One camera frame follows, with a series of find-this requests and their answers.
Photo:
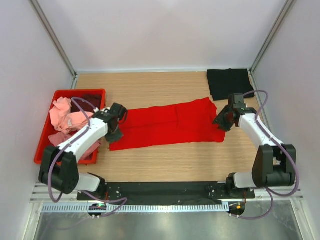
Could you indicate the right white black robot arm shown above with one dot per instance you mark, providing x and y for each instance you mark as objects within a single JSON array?
[{"x": 274, "y": 167}]

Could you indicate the dusty pink t shirt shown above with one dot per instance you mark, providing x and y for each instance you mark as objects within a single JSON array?
[{"x": 60, "y": 137}]

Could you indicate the red plastic bin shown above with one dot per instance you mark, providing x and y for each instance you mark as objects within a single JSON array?
[{"x": 48, "y": 129}]

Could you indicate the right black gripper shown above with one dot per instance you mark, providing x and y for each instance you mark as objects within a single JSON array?
[{"x": 219, "y": 119}]

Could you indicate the folded black t shirt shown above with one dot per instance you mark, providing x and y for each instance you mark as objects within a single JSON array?
[{"x": 223, "y": 82}]

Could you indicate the right aluminium frame post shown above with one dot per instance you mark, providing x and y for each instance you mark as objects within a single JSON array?
[{"x": 280, "y": 19}]

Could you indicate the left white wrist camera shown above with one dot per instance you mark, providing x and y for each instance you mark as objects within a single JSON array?
[{"x": 106, "y": 109}]

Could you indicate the red t shirt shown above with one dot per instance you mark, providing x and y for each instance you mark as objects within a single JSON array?
[{"x": 171, "y": 124}]

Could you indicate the aluminium front rail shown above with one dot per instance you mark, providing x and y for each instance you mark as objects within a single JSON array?
[{"x": 40, "y": 194}]

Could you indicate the aluminium frame post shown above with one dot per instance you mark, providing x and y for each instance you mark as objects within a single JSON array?
[
  {"x": 280, "y": 19},
  {"x": 52, "y": 35}
]

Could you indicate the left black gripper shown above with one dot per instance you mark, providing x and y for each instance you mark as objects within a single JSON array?
[{"x": 116, "y": 137}]

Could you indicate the left aluminium frame post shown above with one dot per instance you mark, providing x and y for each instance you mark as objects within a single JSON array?
[{"x": 52, "y": 35}]

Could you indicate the dark maroon t shirt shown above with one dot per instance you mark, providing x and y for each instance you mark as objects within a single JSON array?
[{"x": 94, "y": 99}]

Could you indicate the white slotted cable duct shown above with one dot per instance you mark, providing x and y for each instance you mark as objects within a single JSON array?
[{"x": 100, "y": 208}]

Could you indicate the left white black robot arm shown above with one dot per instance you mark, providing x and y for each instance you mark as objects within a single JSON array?
[{"x": 59, "y": 166}]

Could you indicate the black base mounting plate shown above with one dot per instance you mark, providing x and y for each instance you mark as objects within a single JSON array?
[{"x": 213, "y": 190}]

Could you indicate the light pink t shirt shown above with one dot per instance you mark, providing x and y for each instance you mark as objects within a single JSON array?
[{"x": 63, "y": 120}]

